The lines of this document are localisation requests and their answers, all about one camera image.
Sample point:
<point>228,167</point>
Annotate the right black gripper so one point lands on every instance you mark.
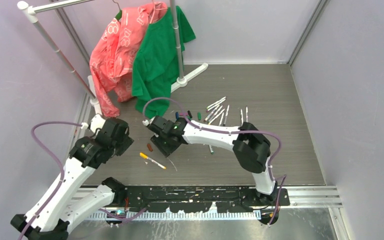
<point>157,140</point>

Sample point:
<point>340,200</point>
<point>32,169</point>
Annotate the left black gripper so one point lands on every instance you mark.
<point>127,142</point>

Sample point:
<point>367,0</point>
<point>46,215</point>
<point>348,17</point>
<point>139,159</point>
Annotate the brown pen cap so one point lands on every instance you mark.
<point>149,146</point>

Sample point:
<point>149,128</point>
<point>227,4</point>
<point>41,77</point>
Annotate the black pen cap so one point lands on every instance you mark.
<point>189,113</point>

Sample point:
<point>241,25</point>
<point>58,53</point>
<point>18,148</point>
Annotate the small marker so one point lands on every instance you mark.
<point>215,102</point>

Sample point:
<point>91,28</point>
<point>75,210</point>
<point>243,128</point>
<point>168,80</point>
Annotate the purple cap marker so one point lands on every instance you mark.
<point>212,112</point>

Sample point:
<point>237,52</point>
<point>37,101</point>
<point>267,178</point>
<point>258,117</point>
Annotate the grey clear cap marker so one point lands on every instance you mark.
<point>211,149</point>

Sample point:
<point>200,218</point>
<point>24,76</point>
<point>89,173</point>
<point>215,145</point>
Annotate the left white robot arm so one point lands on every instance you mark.
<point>52,217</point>

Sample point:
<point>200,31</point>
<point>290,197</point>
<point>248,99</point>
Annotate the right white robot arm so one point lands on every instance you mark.
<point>249,145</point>

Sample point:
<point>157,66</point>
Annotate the orange cap marker lower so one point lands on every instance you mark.
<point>144,156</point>

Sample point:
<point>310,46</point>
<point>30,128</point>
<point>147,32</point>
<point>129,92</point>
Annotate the orange cap marker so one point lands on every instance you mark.
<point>221,119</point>
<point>144,156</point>

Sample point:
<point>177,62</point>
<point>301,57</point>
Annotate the orange cap marker upper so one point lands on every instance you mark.
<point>221,119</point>

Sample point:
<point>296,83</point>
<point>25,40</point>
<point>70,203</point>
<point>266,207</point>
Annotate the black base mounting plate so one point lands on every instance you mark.
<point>198,199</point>

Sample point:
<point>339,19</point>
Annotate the green t-shirt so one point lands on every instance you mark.
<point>155,67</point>

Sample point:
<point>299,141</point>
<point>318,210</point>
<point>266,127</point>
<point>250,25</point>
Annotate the pink patterned shirt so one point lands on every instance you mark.
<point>111,61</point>

